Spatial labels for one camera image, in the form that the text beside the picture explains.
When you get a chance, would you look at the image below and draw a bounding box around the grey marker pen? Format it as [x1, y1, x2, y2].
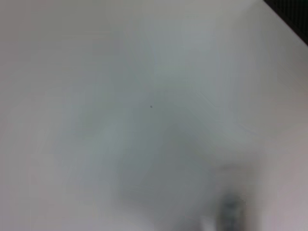
[216, 190, 251, 231]

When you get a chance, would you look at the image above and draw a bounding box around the black mesh pen holder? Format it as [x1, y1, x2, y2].
[263, 0, 308, 46]

